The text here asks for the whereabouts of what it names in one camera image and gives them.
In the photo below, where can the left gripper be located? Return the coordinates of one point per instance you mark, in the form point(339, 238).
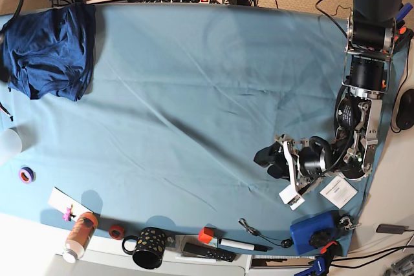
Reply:
point(311, 158)

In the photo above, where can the blue t-shirt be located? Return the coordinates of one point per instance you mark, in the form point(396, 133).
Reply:
point(50, 52)

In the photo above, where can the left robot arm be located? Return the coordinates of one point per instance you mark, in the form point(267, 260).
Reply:
point(371, 35)

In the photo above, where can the white paper leaflet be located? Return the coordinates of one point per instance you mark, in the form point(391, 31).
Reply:
point(338, 192)

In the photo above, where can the blue box with knob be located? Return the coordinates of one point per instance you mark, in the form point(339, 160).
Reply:
point(315, 232)

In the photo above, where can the black marker pen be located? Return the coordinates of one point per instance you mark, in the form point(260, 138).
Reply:
point(243, 245)

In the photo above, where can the orange cube block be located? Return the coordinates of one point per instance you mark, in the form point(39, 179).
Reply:
point(206, 235)

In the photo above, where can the blue clamp bottom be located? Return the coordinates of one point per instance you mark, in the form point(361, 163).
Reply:
point(321, 264)

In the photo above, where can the teal table cloth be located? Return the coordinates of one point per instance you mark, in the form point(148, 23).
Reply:
point(182, 98)

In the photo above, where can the black dotted remote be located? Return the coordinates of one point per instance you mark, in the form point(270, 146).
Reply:
point(209, 253)

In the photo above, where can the black adapter right edge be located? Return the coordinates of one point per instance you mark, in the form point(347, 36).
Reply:
point(391, 229)

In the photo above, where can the black computer mouse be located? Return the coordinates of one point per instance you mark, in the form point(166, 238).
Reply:
point(405, 114)

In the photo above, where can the black yellow-dotted mug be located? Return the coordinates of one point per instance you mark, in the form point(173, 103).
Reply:
point(150, 245)

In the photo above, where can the orange black clamp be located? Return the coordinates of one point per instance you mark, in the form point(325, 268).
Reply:
point(404, 36)

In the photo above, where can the orange tape roll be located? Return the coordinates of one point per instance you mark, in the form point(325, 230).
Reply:
point(116, 232)

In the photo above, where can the orange bottle white cap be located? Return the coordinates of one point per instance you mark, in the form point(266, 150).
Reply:
point(79, 238)

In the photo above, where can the blue black clamp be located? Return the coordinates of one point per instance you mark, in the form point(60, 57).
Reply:
point(402, 13)

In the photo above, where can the pink clip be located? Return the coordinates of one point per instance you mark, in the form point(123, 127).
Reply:
point(69, 215)

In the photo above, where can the purple tape roll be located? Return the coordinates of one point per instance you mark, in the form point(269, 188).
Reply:
point(26, 175)

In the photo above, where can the translucent plastic cup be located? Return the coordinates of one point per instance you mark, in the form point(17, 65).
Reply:
point(10, 145)

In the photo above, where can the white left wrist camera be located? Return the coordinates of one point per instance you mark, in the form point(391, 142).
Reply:
point(291, 197)

